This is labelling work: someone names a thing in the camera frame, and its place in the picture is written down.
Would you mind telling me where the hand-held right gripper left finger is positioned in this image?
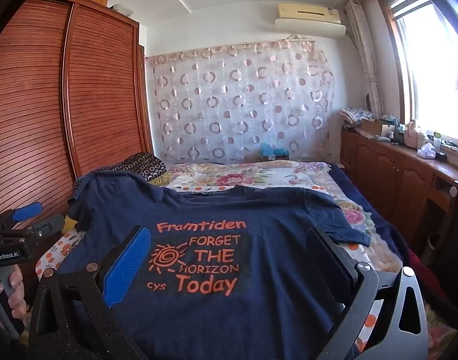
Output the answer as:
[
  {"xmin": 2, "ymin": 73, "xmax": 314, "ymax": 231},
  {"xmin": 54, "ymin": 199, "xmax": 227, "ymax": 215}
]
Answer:
[{"xmin": 29, "ymin": 226, "xmax": 152, "ymax": 360}]

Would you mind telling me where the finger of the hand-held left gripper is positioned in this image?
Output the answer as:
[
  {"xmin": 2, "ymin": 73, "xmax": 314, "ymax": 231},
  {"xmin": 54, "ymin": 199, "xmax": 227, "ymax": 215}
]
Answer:
[
  {"xmin": 24, "ymin": 214, "xmax": 65, "ymax": 239},
  {"xmin": 0, "ymin": 202, "xmax": 44, "ymax": 234}
]

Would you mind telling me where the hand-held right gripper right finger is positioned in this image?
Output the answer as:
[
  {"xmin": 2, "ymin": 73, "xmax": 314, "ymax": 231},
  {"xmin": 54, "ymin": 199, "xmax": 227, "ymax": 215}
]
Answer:
[{"xmin": 306, "ymin": 227, "xmax": 429, "ymax": 360}]

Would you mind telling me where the navy printed t-shirt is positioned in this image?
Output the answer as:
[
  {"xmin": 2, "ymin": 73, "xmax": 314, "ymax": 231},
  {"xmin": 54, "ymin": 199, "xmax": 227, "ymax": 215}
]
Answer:
[{"xmin": 60, "ymin": 170, "xmax": 372, "ymax": 360}]

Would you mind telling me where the person's left hand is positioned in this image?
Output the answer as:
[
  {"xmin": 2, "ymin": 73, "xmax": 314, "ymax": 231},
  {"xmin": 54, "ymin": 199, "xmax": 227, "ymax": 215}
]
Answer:
[{"xmin": 0, "ymin": 267, "xmax": 28, "ymax": 332}]

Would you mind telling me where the orange fruit print sheet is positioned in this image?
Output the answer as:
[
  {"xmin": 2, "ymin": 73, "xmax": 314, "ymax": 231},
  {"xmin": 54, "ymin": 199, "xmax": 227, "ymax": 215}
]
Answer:
[{"xmin": 36, "ymin": 229, "xmax": 381, "ymax": 353}]

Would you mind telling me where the navy bed sheet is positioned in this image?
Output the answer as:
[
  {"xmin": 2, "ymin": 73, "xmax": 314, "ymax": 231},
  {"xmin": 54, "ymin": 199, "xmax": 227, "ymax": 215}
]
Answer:
[{"xmin": 332, "ymin": 165, "xmax": 424, "ymax": 271}]

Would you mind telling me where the red cloth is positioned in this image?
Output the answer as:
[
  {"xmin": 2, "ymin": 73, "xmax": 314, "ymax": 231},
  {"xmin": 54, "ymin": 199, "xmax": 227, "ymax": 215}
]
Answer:
[{"xmin": 408, "ymin": 254, "xmax": 426, "ymax": 291}]

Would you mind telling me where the patterned folded pillow stack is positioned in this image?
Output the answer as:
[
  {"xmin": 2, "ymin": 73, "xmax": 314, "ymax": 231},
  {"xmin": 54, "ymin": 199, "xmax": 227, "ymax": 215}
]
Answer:
[{"xmin": 114, "ymin": 152, "xmax": 173, "ymax": 187}]

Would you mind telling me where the wooden cabinet counter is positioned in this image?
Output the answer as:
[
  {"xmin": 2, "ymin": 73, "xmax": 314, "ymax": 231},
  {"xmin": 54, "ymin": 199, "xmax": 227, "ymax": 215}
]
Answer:
[{"xmin": 339, "ymin": 127, "xmax": 458, "ymax": 267}]

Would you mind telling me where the white waste bin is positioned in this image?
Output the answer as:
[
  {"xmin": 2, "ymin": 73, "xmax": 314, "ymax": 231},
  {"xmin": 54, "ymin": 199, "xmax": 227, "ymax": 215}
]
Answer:
[{"xmin": 427, "ymin": 232, "xmax": 446, "ymax": 260}]

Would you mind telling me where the floral blanket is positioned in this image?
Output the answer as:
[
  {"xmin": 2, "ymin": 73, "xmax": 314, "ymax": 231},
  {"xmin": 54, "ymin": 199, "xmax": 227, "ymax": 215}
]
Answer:
[{"xmin": 154, "ymin": 160, "xmax": 458, "ymax": 351}]

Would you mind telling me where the blue packet box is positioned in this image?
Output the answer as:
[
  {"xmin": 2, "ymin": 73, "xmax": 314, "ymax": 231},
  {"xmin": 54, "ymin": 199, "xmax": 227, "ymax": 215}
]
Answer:
[{"xmin": 259, "ymin": 143, "xmax": 290, "ymax": 162}]

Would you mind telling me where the wooden slatted wardrobe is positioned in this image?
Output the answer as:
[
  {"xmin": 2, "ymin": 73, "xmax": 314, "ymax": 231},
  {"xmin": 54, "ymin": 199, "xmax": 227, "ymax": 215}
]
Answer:
[{"xmin": 0, "ymin": 0, "xmax": 154, "ymax": 297}]

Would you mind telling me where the cardboard box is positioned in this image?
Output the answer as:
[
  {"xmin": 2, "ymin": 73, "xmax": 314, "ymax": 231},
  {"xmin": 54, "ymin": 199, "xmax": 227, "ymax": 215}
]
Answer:
[{"xmin": 360, "ymin": 117, "xmax": 392, "ymax": 137}]

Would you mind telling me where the stack of folded cloths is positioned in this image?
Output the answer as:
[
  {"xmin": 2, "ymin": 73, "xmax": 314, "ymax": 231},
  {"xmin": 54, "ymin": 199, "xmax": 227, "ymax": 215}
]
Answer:
[{"xmin": 339, "ymin": 107, "xmax": 376, "ymax": 128}]

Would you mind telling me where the pink bottle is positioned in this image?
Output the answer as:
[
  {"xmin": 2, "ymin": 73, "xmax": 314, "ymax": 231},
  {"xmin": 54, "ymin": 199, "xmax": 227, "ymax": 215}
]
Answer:
[{"xmin": 406, "ymin": 119, "xmax": 419, "ymax": 147}]

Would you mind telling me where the circle-patterned sheer curtain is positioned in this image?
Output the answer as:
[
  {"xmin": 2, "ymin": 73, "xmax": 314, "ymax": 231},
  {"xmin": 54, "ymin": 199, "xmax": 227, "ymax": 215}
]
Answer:
[{"xmin": 145, "ymin": 39, "xmax": 334, "ymax": 166}]

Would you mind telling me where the wooden framed window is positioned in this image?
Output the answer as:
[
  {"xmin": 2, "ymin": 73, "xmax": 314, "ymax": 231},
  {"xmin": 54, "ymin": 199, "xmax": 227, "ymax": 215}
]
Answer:
[{"xmin": 377, "ymin": 0, "xmax": 458, "ymax": 147}]

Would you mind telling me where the cream wall air conditioner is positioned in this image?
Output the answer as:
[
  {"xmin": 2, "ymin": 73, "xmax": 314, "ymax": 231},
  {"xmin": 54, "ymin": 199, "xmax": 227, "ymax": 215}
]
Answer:
[{"xmin": 274, "ymin": 3, "xmax": 346, "ymax": 39}]

